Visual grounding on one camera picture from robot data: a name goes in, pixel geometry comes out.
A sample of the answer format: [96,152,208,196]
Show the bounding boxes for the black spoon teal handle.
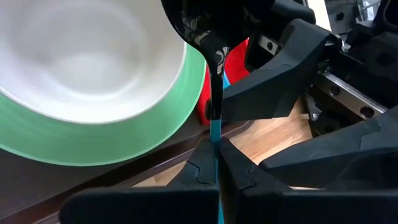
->
[160,0,249,224]

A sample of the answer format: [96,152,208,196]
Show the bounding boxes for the red cloth napkin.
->
[196,39,251,126]

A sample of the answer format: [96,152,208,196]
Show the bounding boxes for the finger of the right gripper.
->
[259,107,398,189]
[222,17,331,123]

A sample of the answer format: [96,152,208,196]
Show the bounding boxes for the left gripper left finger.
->
[167,138,220,189]

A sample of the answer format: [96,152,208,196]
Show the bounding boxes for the brown plastic tray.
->
[0,111,256,224]

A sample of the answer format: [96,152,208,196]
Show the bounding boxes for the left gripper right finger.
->
[218,137,292,195]

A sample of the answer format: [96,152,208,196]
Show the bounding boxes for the white bowl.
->
[0,0,187,125]

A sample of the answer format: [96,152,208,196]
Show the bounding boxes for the green plate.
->
[0,43,208,167]

